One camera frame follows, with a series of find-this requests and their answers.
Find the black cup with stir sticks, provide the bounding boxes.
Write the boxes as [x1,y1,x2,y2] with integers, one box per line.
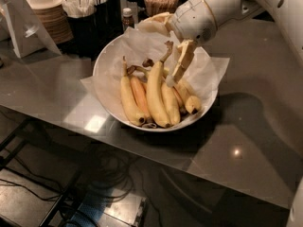
[143,0,179,17]

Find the left yellow banana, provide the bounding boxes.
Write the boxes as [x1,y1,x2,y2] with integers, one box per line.
[120,58,146,126]

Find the large front yellow banana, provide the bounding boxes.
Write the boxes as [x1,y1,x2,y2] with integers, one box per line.
[146,41,173,128]

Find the stack of brown paper bowls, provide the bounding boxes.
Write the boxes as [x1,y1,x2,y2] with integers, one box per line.
[34,5,73,44]

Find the small brown bottle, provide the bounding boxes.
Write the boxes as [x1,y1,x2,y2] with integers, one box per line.
[122,8,134,30]

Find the short middle yellow banana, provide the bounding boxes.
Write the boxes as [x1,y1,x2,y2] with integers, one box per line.
[161,82,181,126]

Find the black cylinder container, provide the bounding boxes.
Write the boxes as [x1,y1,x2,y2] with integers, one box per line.
[96,0,123,39]

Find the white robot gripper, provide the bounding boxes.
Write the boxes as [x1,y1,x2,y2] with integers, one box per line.
[136,0,217,87]

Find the orange-tinted banana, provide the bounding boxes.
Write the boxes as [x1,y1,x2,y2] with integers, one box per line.
[131,76,152,120]

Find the black holder with white packets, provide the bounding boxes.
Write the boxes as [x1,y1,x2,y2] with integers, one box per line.
[62,0,107,59]

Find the white paper liner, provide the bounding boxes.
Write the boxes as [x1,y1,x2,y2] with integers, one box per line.
[80,26,231,125]

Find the right yellow banana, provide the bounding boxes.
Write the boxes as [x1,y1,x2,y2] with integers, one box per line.
[135,65,203,114]

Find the white napkin dispenser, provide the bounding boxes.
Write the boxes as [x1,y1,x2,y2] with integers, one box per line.
[0,0,61,58]

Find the white bowl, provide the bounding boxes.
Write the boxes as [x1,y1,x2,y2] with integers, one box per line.
[92,27,220,133]

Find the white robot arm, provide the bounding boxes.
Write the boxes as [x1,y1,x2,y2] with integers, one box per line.
[138,0,303,87]

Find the black floor cables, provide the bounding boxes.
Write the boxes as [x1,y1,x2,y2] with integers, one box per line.
[0,142,165,227]

